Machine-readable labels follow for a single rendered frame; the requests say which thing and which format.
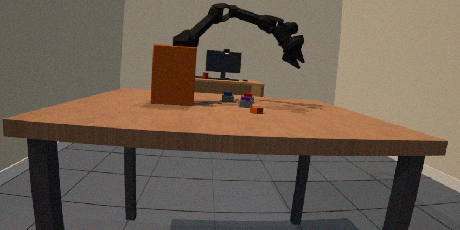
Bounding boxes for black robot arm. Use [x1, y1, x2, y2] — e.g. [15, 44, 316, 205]
[173, 3, 298, 47]

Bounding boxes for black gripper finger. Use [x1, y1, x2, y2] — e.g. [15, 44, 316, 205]
[290, 45, 305, 63]
[285, 56, 301, 69]

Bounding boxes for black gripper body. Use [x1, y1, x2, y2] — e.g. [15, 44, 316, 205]
[277, 34, 302, 61]

